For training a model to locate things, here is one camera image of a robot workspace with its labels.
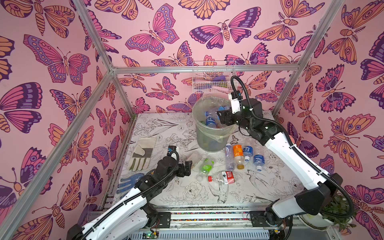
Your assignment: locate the clear green cap bottle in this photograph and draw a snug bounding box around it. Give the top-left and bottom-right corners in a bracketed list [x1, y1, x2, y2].
[186, 151, 203, 172]

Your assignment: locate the purple label clear bottle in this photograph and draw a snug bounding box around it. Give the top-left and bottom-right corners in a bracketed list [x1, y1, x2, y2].
[225, 144, 236, 171]

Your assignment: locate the lime green label bottle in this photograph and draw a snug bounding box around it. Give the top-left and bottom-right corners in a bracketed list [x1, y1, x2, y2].
[196, 158, 215, 182]

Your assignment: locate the colourful label bottle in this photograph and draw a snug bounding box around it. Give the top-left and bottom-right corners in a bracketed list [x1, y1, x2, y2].
[212, 105, 230, 120]

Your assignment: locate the white wire wall basket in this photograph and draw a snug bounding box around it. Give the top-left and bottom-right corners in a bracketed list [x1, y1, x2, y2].
[191, 60, 237, 94]

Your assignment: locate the beige grey work glove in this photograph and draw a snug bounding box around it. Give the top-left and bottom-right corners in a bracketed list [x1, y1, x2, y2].
[128, 138, 156, 172]

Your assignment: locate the blue label bottle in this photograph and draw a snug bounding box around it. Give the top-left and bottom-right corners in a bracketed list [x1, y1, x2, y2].
[243, 145, 254, 163]
[253, 154, 265, 172]
[205, 112, 217, 129]

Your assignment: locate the orange label bottle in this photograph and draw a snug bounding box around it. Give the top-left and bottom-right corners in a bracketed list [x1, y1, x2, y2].
[233, 145, 245, 170]

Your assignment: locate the red white label bottle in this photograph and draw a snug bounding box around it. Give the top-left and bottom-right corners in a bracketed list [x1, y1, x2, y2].
[208, 171, 236, 185]

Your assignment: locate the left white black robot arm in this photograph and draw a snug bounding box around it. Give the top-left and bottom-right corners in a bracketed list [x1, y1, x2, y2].
[67, 146, 193, 240]

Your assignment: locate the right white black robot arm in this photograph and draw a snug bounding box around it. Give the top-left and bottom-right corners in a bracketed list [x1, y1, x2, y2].
[218, 91, 355, 226]

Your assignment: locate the grey mesh waste bin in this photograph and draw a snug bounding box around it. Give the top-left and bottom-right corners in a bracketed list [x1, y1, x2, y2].
[192, 95, 235, 153]

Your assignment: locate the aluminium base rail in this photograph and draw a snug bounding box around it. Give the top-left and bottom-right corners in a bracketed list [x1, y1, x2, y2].
[126, 207, 293, 240]

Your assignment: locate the potted green plant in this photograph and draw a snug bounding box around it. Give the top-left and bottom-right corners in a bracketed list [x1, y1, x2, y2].
[299, 195, 356, 232]

